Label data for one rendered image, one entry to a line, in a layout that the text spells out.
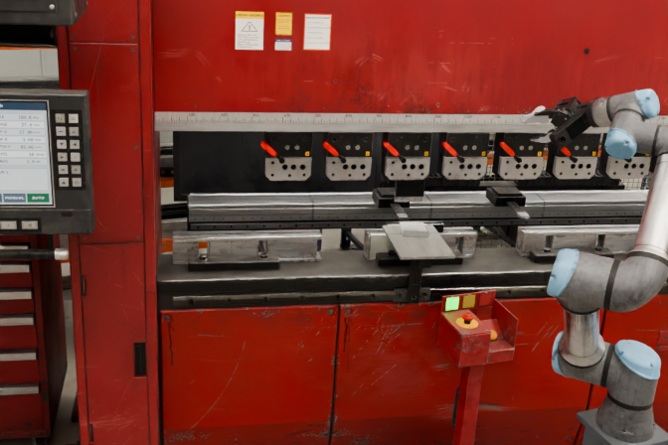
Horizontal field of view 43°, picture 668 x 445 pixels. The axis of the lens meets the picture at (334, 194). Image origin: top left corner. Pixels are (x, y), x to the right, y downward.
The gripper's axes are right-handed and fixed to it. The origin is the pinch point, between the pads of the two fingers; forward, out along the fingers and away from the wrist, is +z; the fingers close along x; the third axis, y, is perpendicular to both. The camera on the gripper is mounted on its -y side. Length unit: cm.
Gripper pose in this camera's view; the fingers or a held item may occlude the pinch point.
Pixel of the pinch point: (528, 130)
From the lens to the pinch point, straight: 240.8
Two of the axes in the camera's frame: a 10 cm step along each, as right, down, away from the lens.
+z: -7.0, 1.1, 7.0
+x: -5.1, -7.6, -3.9
